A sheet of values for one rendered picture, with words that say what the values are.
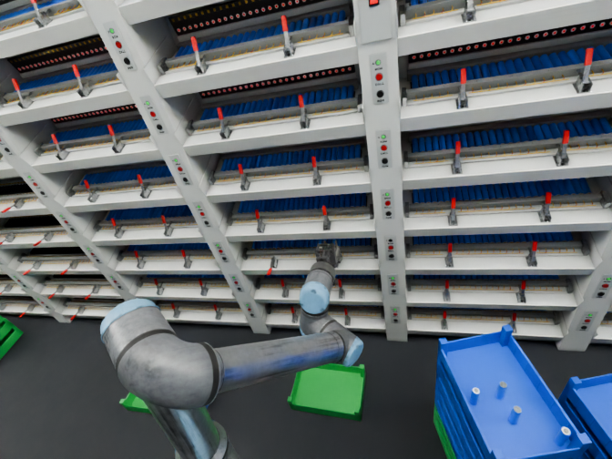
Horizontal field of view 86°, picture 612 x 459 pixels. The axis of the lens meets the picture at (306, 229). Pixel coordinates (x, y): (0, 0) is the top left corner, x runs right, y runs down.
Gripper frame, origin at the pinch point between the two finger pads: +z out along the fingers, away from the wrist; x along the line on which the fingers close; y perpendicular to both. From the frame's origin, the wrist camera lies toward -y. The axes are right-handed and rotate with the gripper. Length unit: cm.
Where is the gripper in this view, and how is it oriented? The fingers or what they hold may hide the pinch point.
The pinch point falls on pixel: (332, 248)
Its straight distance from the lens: 133.0
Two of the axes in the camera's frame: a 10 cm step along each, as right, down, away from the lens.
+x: -9.6, 0.4, 2.8
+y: -1.7, -8.9, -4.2
